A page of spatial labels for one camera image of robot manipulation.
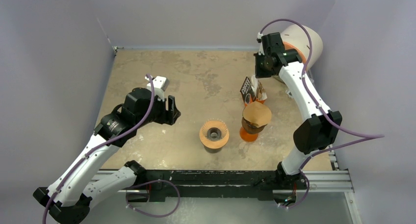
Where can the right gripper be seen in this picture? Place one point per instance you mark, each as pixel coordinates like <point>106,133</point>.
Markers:
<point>263,71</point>

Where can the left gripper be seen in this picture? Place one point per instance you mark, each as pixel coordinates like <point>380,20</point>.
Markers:
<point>167,116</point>

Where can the coffee paper filter box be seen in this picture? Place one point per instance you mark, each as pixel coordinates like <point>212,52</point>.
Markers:
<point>252,90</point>

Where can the clear glass dripper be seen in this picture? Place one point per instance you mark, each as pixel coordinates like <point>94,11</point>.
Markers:
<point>214,130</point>

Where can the light bamboo dripper stand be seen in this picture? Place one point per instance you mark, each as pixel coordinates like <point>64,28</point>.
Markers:
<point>211,144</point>

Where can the grey glass carafe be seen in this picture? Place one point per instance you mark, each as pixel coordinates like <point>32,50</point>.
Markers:
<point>212,150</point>

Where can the dark walnut dripper stand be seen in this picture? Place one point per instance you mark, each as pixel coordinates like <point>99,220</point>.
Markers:
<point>251,128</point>

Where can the orange glass carafe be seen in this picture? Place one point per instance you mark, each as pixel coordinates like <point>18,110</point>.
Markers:
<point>247,137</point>

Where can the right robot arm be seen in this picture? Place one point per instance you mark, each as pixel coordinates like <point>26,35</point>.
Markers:
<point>320,124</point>

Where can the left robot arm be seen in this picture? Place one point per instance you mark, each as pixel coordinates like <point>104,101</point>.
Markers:
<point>73,195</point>

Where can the paper leaflet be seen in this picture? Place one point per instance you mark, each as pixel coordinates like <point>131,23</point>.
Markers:
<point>288,92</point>

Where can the round drawer organizer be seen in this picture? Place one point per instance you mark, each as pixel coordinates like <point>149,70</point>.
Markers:
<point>294,37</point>

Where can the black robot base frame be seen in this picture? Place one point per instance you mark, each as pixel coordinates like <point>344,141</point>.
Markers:
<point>262,185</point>

